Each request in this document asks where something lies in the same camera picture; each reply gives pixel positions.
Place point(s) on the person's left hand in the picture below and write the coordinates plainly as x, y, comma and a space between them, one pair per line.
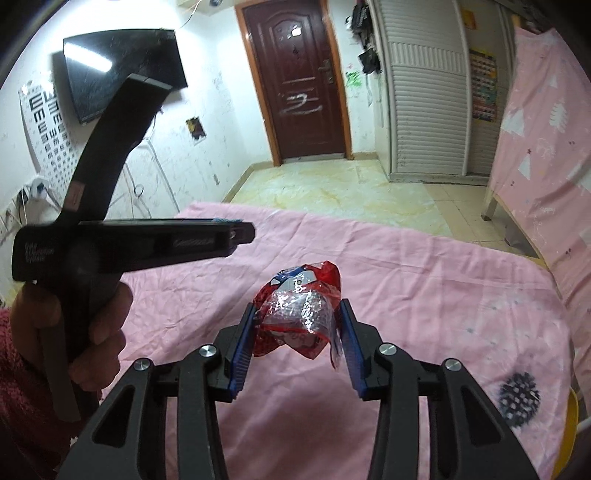
106, 318

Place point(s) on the white slatted wardrobe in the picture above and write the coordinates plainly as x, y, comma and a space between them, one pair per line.
425, 92

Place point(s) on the yellow plastic bin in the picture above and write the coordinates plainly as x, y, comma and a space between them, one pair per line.
572, 410

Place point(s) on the red foil snack wrapper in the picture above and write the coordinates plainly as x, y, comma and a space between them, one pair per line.
300, 314

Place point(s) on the eye chart poster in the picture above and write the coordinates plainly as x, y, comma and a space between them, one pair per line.
46, 129

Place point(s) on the large black hanging bag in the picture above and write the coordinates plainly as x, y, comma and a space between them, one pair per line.
360, 18

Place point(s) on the pink bed sheet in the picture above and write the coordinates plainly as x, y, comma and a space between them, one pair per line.
438, 300

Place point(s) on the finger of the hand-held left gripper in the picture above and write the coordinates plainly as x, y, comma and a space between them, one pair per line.
184, 240
120, 120

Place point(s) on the dark red door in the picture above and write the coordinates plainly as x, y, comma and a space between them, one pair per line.
300, 78

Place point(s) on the white wall power strip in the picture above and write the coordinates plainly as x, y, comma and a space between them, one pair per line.
37, 189

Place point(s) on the colourful grid chart poster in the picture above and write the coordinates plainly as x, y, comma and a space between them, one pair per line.
482, 87

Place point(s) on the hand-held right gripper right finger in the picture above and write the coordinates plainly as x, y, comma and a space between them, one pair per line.
353, 355

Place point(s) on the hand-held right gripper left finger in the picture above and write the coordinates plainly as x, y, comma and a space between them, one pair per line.
244, 350

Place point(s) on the small black hanging bag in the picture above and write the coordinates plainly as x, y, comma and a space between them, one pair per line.
369, 60

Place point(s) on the pink tree-print curtain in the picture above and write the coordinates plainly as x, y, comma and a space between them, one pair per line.
545, 161

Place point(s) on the yellow paper note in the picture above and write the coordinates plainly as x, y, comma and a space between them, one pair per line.
469, 18

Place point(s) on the black wall television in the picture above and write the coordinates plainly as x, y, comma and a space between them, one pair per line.
124, 69

